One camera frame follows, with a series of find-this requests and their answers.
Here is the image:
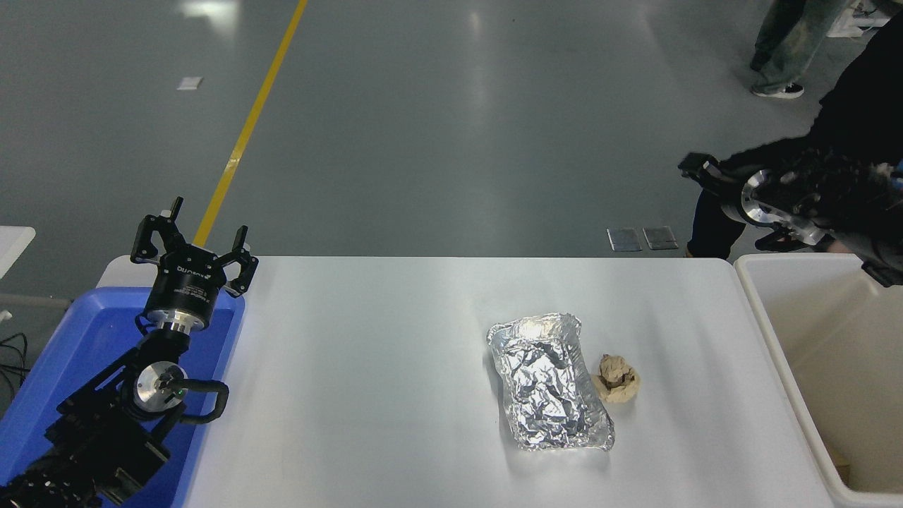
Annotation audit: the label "crouching person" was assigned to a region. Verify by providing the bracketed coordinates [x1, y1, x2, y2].
[686, 13, 903, 259]

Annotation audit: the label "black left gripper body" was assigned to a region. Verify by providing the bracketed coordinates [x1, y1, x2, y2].
[144, 245, 227, 327]

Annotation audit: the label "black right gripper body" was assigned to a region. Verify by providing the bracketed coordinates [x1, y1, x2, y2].
[715, 166, 757, 223]

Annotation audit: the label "blue plastic tray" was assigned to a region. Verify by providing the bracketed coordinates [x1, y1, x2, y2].
[0, 286, 246, 508]

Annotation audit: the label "white wheeled stand base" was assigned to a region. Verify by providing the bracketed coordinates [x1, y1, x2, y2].
[825, 0, 891, 39]

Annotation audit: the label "standing person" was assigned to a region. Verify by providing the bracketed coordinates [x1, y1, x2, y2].
[749, 0, 849, 100]

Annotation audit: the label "small white side table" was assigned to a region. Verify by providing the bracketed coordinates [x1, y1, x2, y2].
[0, 224, 37, 280]

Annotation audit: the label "crumpled foil tray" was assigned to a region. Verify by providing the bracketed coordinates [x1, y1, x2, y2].
[487, 314, 616, 451]

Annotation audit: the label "crumpled tan paper ball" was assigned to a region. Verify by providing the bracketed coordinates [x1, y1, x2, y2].
[591, 354, 642, 406]

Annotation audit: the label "black floor cables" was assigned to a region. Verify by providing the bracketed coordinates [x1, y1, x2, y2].
[0, 333, 31, 397]

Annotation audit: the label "large pale bin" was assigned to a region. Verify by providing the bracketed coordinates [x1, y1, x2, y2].
[734, 253, 903, 508]

